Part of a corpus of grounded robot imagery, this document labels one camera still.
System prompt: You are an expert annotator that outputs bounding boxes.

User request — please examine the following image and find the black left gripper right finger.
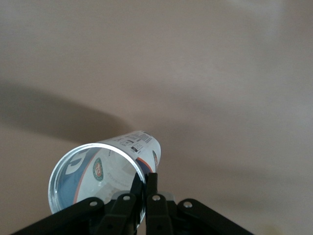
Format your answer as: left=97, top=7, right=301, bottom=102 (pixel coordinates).
left=145, top=172, right=256, bottom=235

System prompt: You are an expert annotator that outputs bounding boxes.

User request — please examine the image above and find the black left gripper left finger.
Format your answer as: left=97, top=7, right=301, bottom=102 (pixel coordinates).
left=9, top=171, right=147, bottom=235

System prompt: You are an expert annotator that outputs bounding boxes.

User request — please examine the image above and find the white and blue tennis can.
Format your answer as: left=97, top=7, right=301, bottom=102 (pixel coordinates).
left=47, top=130, right=163, bottom=225

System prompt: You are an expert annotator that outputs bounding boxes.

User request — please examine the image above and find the brown table mat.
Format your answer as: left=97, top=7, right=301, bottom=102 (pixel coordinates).
left=0, top=0, right=313, bottom=235

